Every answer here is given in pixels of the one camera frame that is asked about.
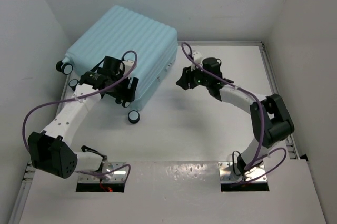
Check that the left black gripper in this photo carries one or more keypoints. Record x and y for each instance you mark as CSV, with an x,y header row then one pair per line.
x,y
126,94

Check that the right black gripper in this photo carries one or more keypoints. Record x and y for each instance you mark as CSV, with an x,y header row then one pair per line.
x,y
185,81

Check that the light blue hardshell suitcase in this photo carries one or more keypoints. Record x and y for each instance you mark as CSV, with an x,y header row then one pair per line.
x,y
124,34

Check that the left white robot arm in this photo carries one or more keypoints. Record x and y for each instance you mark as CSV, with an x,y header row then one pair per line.
x,y
50,150

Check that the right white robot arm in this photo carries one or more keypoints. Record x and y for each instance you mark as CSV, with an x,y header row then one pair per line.
x,y
271,121

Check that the lid suitcase wheel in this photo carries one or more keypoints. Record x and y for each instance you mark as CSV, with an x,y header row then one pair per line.
x,y
123,103
65,68

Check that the front suitcase wheel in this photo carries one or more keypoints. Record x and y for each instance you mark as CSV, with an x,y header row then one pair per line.
x,y
133,116

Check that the rear suitcase wheel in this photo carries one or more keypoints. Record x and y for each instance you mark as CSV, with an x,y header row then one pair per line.
x,y
73,83

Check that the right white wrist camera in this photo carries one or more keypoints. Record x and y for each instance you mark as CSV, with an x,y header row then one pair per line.
x,y
196,59

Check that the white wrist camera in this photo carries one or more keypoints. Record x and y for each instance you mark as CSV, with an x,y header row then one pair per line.
x,y
196,59
127,65

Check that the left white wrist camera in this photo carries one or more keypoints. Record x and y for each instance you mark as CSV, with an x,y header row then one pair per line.
x,y
127,65

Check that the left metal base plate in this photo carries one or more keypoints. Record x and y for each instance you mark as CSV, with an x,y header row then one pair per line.
x,y
109,172

